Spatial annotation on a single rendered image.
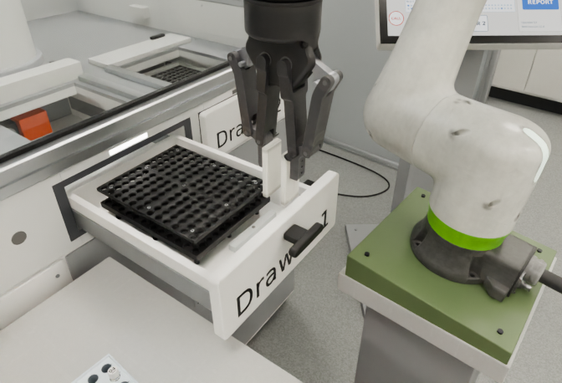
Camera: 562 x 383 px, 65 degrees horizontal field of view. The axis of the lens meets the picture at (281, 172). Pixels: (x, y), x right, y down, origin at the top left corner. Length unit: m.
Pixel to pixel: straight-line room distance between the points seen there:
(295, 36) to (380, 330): 0.60
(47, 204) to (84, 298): 0.16
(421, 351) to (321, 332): 0.83
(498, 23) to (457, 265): 0.80
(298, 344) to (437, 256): 0.95
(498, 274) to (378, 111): 0.31
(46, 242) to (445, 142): 0.63
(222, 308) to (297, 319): 1.12
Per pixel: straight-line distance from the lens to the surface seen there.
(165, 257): 0.63
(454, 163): 0.66
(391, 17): 1.28
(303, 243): 0.60
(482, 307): 0.74
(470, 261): 0.75
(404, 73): 0.71
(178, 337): 0.70
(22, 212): 0.75
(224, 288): 0.55
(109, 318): 0.75
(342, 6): 2.39
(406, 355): 0.89
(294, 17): 0.42
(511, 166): 0.64
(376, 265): 0.74
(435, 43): 0.71
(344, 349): 1.62
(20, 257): 0.78
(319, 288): 1.78
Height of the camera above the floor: 1.31
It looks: 33 degrees down
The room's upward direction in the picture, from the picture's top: straight up
